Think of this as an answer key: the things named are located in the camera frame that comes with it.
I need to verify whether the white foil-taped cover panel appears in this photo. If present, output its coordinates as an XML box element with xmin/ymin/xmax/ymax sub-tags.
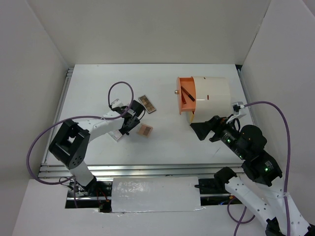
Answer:
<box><xmin>111</xmin><ymin>177</ymin><xmax>202</xmax><ymax>213</ymax></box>

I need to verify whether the orange top drawer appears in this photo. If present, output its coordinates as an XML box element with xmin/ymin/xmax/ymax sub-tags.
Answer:
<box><xmin>176</xmin><ymin>77</ymin><xmax>196</xmax><ymax>114</ymax></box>

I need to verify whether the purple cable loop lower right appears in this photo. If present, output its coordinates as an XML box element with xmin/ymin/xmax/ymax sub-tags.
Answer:
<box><xmin>226</xmin><ymin>196</ymin><xmax>256</xmax><ymax>236</ymax></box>

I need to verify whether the dark red lip tube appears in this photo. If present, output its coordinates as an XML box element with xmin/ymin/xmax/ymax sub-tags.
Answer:
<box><xmin>181</xmin><ymin>86</ymin><xmax>195</xmax><ymax>102</ymax></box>

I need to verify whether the orange drawer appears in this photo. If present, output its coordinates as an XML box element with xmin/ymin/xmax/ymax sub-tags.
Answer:
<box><xmin>176</xmin><ymin>77</ymin><xmax>196</xmax><ymax>114</ymax></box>
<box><xmin>187</xmin><ymin>111</ymin><xmax>195</xmax><ymax>124</ymax></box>

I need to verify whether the cream cylindrical drawer organizer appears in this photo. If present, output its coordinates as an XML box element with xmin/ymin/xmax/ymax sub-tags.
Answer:
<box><xmin>192</xmin><ymin>77</ymin><xmax>232</xmax><ymax>123</ymax></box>

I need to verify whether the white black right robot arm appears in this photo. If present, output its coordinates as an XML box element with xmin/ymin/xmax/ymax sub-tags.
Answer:
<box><xmin>190</xmin><ymin>116</ymin><xmax>315</xmax><ymax>236</ymax></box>

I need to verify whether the square four-shade eyeshadow palette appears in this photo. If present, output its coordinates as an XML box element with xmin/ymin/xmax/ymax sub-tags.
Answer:
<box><xmin>137</xmin><ymin>123</ymin><xmax>153</xmax><ymax>137</ymax></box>

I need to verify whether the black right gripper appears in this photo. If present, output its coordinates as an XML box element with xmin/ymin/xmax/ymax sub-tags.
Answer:
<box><xmin>189</xmin><ymin>113</ymin><xmax>247</xmax><ymax>158</ymax></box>

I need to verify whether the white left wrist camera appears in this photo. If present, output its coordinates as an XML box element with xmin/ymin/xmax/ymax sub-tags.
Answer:
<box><xmin>111</xmin><ymin>99</ymin><xmax>123</xmax><ymax>110</ymax></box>

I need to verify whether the clear pink nails box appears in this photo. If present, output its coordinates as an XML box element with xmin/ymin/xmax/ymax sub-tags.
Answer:
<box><xmin>108</xmin><ymin>130</ymin><xmax>123</xmax><ymax>142</ymax></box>

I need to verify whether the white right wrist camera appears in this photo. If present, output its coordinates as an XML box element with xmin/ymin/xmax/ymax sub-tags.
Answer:
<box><xmin>227</xmin><ymin>101</ymin><xmax>246</xmax><ymax>123</ymax></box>

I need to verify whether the brown multi-shade eyeshadow palette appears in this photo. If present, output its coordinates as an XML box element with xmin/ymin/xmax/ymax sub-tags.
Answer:
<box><xmin>138</xmin><ymin>95</ymin><xmax>156</xmax><ymax>114</ymax></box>

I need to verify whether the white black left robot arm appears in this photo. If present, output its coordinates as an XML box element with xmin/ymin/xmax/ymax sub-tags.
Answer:
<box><xmin>49</xmin><ymin>100</ymin><xmax>145</xmax><ymax>196</ymax></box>

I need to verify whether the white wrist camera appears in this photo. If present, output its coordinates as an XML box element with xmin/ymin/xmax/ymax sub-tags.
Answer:
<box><xmin>227</xmin><ymin>101</ymin><xmax>246</xmax><ymax>123</ymax></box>
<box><xmin>111</xmin><ymin>99</ymin><xmax>123</xmax><ymax>110</ymax></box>

